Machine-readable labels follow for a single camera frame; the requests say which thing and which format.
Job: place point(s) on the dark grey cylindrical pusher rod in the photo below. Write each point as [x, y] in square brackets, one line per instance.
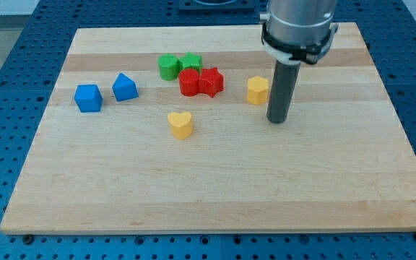
[281, 93]

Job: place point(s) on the yellow hexagon block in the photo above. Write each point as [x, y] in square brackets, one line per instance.
[258, 89]

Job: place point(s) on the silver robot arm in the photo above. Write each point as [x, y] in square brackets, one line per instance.
[294, 32]

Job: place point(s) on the red star block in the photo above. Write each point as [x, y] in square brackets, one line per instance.
[210, 82]

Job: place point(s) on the green star block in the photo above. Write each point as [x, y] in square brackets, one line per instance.
[190, 61]

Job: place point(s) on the red cylinder block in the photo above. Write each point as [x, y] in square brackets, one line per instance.
[188, 82]

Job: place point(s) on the yellow heart block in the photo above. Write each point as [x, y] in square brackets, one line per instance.
[181, 124]

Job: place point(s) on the green cylinder block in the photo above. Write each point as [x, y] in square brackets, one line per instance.
[168, 67]

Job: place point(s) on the wooden board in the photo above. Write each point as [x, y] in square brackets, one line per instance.
[341, 163]

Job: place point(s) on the blue pentagon block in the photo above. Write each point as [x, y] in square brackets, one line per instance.
[124, 88]

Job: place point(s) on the blue cube block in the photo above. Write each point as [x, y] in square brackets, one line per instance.
[88, 98]

